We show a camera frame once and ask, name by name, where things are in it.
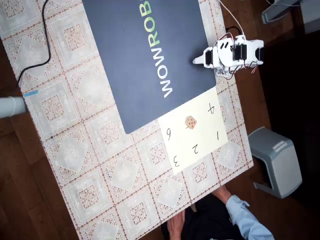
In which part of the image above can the person's right forearm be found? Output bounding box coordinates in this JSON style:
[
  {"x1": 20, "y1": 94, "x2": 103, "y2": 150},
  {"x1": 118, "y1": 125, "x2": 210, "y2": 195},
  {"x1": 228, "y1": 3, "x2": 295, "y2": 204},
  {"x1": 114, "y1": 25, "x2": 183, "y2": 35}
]
[{"x1": 225, "y1": 194, "x2": 273, "y2": 240}]

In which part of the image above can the white tube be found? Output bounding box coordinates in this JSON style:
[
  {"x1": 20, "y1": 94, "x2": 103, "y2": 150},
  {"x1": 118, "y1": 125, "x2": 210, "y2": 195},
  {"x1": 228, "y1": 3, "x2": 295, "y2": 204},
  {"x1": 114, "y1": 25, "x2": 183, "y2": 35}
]
[{"x1": 0, "y1": 96, "x2": 26, "y2": 119}]

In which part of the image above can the numbered paper sheet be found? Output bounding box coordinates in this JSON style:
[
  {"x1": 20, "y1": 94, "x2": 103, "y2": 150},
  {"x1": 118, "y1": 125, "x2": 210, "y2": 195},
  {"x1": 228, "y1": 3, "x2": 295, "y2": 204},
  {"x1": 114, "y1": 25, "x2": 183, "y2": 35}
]
[{"x1": 157, "y1": 88, "x2": 229, "y2": 175}]

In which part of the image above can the person's right hand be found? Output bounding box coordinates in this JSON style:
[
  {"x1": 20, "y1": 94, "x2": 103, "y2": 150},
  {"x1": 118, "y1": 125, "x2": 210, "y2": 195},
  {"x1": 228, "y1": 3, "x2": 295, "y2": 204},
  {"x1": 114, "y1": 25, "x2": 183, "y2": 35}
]
[{"x1": 214, "y1": 186, "x2": 232, "y2": 205}]

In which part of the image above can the dark blue WOWROBO mat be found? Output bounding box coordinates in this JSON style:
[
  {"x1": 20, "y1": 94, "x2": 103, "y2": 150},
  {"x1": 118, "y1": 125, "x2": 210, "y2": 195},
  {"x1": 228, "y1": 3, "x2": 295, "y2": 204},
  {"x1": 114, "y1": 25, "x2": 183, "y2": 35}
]
[{"x1": 81, "y1": 0, "x2": 217, "y2": 135}]

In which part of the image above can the person in light blue shirt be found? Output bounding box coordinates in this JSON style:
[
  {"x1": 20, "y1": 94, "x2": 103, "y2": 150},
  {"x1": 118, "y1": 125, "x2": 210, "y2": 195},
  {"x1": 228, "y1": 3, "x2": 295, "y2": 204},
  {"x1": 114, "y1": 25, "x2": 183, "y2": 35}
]
[{"x1": 159, "y1": 193, "x2": 241, "y2": 240}]

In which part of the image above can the black power cable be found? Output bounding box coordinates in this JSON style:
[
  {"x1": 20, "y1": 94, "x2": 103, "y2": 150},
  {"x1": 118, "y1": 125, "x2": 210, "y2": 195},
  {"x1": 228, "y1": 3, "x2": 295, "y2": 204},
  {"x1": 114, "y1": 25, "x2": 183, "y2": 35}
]
[{"x1": 224, "y1": 25, "x2": 239, "y2": 38}]

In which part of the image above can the person's left hand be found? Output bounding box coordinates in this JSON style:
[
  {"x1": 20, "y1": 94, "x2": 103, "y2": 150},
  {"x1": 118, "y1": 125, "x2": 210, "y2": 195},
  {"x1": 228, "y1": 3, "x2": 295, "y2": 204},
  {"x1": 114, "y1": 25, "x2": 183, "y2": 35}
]
[{"x1": 166, "y1": 211, "x2": 186, "y2": 240}]

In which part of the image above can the wooden die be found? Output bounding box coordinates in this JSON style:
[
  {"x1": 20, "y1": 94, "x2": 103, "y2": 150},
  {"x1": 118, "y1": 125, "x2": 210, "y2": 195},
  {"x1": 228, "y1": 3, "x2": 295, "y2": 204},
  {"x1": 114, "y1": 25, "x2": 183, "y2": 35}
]
[{"x1": 184, "y1": 115, "x2": 198, "y2": 130}]

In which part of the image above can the grey plastic stool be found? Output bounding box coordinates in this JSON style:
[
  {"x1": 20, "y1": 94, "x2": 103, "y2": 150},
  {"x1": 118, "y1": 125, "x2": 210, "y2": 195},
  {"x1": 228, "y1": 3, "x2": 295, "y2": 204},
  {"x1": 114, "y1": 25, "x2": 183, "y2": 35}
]
[
  {"x1": 247, "y1": 126, "x2": 303, "y2": 200},
  {"x1": 261, "y1": 0, "x2": 305, "y2": 25}
]

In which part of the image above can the white lace tablecloth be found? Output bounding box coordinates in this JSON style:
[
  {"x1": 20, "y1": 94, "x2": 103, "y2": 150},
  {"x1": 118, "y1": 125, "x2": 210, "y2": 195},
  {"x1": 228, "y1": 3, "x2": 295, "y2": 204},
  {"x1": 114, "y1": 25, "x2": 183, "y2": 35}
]
[{"x1": 0, "y1": 0, "x2": 255, "y2": 240}]

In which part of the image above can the white USB cable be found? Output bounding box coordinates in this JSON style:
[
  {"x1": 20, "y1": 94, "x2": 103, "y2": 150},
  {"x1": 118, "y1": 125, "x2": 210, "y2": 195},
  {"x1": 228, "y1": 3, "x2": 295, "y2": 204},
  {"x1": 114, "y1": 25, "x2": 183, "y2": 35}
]
[{"x1": 219, "y1": 0, "x2": 247, "y2": 38}]

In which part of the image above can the black camera cable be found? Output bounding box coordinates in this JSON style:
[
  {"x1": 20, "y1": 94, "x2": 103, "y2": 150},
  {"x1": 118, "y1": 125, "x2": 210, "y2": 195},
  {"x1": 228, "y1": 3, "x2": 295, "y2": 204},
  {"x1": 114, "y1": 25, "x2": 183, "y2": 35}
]
[{"x1": 9, "y1": 0, "x2": 53, "y2": 99}]

